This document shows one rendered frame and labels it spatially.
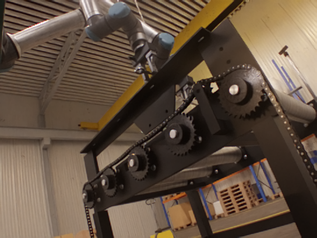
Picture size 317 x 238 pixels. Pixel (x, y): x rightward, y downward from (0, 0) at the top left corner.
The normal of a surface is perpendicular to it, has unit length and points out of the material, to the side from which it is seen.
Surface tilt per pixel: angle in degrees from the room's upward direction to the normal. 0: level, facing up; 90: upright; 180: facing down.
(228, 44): 90
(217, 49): 90
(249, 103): 90
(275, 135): 90
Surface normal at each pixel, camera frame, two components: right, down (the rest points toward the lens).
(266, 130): -0.73, -0.08
